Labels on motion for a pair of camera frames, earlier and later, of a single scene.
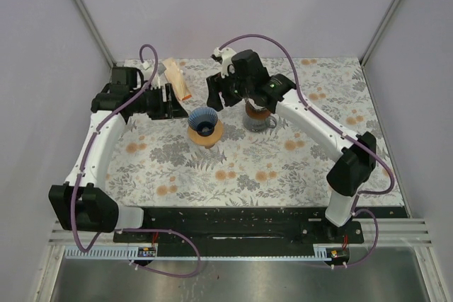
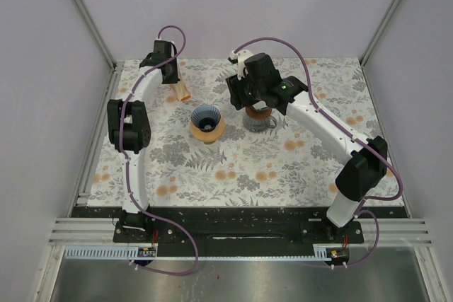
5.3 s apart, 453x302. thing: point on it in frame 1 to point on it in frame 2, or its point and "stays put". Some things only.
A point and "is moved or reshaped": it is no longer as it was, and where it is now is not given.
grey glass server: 260,125 stays put
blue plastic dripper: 202,119 is moved or reshaped
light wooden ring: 208,141 is moved or reshaped
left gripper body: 153,105 to 173,78
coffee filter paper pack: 176,78 stays put
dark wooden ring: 260,114 stays put
